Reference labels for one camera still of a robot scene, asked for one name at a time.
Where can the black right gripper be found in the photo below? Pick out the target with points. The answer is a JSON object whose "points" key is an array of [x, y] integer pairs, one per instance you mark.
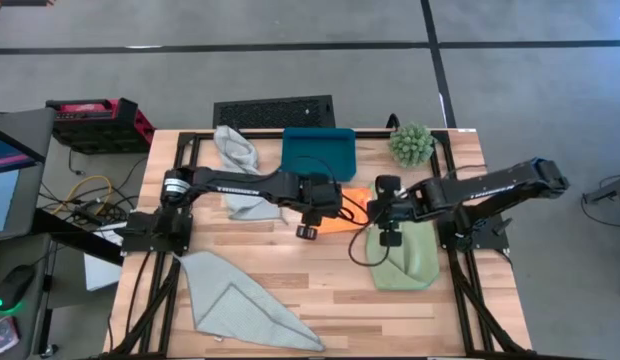
{"points": [[390, 210]]}

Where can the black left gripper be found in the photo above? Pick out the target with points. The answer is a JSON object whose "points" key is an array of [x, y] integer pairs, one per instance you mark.
{"points": [[320, 197]]}

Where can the orange microfiber towel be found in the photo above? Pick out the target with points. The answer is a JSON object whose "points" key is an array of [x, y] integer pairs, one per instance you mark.
{"points": [[359, 196]]}

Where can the green microfiber towel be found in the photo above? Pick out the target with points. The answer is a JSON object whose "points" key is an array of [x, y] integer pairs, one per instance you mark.
{"points": [[415, 265]]}

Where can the gray waffle microfiber towel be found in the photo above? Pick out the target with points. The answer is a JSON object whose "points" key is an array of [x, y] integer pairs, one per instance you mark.
{"points": [[240, 305], [245, 207]]}

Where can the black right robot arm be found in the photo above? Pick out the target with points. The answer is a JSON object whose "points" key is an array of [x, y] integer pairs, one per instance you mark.
{"points": [[490, 190]]}

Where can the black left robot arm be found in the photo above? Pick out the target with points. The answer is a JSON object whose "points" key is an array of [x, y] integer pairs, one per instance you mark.
{"points": [[230, 186]]}

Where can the teal plastic bin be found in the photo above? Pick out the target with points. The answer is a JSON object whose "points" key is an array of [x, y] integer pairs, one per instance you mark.
{"points": [[315, 145]]}

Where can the green spiky artificial plant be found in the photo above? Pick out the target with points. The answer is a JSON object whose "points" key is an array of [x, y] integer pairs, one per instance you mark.
{"points": [[411, 146]]}

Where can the black perforated panel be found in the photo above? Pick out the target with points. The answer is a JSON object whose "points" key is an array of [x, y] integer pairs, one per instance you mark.
{"points": [[270, 114]]}

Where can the red and black toolbox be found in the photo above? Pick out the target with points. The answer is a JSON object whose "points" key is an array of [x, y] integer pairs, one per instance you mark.
{"points": [[100, 130]]}

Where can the white paper sheet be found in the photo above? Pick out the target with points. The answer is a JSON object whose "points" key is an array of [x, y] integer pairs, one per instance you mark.
{"points": [[100, 272]]}

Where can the gray desk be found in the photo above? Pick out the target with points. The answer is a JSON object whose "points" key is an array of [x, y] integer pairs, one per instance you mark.
{"points": [[40, 250]]}

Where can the gray computer monitor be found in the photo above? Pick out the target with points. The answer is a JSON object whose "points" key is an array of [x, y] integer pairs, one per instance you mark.
{"points": [[5, 200]]}

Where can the black computer mouse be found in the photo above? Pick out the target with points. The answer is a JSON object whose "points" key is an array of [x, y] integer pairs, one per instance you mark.
{"points": [[15, 285]]}

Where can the black aluminium table frame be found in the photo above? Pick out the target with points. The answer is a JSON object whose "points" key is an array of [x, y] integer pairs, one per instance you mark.
{"points": [[270, 135]]}

